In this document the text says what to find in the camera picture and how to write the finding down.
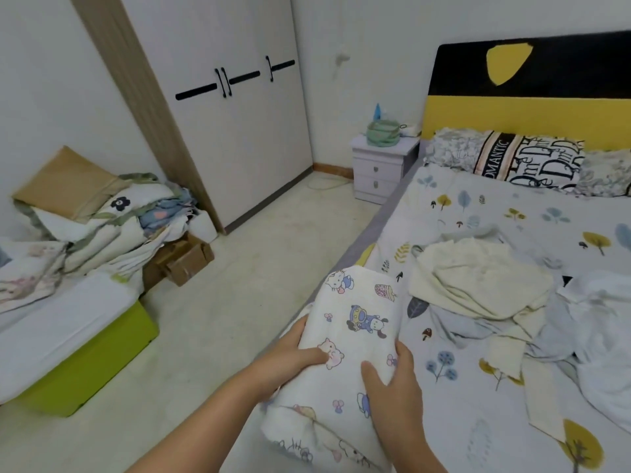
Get person's left hand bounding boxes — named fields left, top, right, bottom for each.
left=246, top=342, right=329, bottom=402

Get person's right hand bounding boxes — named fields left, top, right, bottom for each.
left=360, top=340, right=427, bottom=461

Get cartoon print pyjama trousers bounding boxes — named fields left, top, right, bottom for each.
left=259, top=265, right=402, bottom=473

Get grey Chip n Dale shirt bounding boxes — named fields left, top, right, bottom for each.
left=426, top=290, right=585, bottom=369

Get bed with leaf print bedding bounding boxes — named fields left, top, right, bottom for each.
left=222, top=143, right=631, bottom=473

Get white dotted blouse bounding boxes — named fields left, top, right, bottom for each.
left=560, top=271, right=631, bottom=434

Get person's left forearm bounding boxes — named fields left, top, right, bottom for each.
left=126, top=374, right=277, bottom=473

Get brown cardboard box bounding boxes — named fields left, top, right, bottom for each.
left=143, top=234, right=215, bottom=290

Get white plastic bag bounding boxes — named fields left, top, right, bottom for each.
left=187, top=210, right=220, bottom=243

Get white nightstand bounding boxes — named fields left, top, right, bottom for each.
left=351, top=133, right=422, bottom=206

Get pile of mixed fabrics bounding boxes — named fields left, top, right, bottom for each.
left=0, top=145, right=199, bottom=313

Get white wardrobe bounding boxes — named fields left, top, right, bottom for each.
left=69, top=0, right=315, bottom=235

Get black white patterned pillow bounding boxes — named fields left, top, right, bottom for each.
left=424, top=127, right=588, bottom=193
left=576, top=147, right=631, bottom=199

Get black yellow headboard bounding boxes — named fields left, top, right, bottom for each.
left=422, top=31, right=631, bottom=154

